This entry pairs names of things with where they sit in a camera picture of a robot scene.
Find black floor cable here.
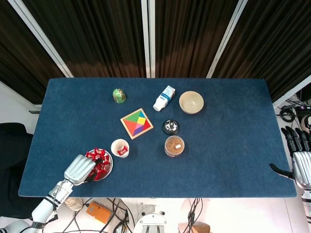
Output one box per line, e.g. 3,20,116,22
70,198,136,233

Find white round headset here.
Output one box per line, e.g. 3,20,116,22
300,115,311,133

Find black chair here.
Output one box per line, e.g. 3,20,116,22
0,122,35,212

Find wooden tangram puzzle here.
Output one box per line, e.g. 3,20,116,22
120,108,154,140

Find dark brown curtain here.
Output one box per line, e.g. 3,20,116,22
212,0,311,102
155,0,238,78
0,0,65,105
23,0,146,78

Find orange device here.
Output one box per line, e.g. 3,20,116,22
86,201,112,224

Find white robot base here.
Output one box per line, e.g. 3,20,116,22
133,203,170,233

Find white blue milk carton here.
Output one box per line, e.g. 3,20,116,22
153,85,176,112

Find beige bowl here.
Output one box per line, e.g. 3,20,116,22
179,90,205,115

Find black coiled cable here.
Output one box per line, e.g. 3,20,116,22
279,106,296,123

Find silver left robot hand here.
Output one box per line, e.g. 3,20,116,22
64,154,104,186

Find black cable bundle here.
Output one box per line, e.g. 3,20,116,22
186,198,204,233

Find white paper cup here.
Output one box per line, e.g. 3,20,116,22
110,138,130,159

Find clear rubber band jar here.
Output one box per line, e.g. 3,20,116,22
164,135,186,158

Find round metal plate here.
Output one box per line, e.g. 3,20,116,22
85,148,114,182

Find beige tape roll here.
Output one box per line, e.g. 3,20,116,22
64,198,85,211

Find white metal frame post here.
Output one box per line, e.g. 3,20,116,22
148,0,156,78
206,0,249,79
7,0,74,78
272,74,311,109
140,0,151,78

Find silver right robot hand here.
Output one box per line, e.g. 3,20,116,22
269,126,311,189

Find blue table cloth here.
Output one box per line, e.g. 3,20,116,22
18,77,297,199

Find brown paper object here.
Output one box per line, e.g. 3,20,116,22
178,222,211,233

